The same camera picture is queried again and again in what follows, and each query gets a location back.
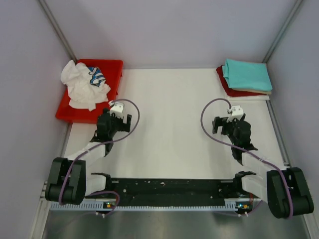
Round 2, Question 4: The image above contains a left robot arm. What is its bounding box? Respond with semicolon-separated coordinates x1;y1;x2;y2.
45;109;132;205

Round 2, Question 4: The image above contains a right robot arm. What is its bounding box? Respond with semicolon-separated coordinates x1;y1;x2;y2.
212;117;314;219

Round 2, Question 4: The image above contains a red folded t shirt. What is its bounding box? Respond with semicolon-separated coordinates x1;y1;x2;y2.
215;65;262;98

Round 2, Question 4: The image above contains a beige folded t shirt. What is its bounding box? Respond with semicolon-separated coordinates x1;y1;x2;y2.
233;89;272;95

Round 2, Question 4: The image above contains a red plastic tray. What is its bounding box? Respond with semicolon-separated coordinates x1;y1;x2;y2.
55;59;123;124

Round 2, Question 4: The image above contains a teal folded t shirt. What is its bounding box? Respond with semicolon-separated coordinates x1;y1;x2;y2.
222;58;273;91

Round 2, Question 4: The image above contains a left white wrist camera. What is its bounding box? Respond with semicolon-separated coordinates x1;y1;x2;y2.
109;101;124;114

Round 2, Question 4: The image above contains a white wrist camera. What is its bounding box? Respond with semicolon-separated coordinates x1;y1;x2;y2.
109;101;124;114
227;105;244;118

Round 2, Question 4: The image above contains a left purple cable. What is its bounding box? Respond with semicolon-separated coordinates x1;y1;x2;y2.
57;99;140;220

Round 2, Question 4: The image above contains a purple cable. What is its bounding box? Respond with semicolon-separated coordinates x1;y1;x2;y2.
57;99;140;220
200;98;295;220

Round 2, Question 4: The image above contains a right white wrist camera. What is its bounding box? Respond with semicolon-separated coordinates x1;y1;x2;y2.
227;105;244;118

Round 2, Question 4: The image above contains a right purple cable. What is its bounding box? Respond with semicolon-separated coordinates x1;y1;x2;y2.
200;98;295;220

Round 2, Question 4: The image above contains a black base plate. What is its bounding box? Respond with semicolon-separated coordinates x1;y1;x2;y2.
87;178;257;207

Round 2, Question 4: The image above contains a grey cable duct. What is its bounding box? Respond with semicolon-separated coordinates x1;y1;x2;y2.
50;201;238;212

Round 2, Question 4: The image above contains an aluminium frame rail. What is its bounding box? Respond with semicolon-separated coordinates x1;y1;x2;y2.
29;181;63;239

